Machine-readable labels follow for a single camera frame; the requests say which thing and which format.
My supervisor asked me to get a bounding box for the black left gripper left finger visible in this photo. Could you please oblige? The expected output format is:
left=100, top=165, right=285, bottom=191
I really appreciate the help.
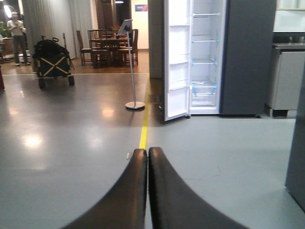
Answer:
left=64, top=149, right=148, bottom=229

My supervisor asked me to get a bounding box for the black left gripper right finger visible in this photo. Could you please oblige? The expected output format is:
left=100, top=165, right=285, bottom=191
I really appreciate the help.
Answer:
left=148, top=147, right=243, bottom=229

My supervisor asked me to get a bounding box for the white fridge door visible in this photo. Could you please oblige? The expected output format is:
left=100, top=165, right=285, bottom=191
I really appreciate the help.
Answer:
left=164, top=0, right=192, bottom=121

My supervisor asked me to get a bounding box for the grey side-by-side fridge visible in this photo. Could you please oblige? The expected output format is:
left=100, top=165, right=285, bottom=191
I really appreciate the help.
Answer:
left=189, top=0, right=276, bottom=116

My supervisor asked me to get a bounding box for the wooden chair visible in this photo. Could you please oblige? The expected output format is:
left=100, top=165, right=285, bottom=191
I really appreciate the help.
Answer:
left=76, top=30, right=92, bottom=66
left=118, top=29, right=139, bottom=65

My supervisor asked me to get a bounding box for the wooden dining table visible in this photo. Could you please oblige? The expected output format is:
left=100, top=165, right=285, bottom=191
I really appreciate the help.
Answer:
left=89, top=37, right=128, bottom=68

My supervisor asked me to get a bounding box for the black yellow utility cart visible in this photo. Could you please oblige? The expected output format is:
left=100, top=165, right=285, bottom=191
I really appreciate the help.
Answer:
left=33, top=36, right=75, bottom=89

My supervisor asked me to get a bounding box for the silver sign stand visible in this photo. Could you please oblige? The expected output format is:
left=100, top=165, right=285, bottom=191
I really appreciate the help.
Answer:
left=117, top=19, right=145, bottom=110

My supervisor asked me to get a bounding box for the grey kitchen cabinet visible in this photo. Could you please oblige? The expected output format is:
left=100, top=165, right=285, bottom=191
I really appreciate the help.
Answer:
left=264, top=42, right=305, bottom=118

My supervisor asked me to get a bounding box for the person in white shirt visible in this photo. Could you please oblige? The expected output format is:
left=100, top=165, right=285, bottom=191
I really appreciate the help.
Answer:
left=7, top=12, right=30, bottom=66

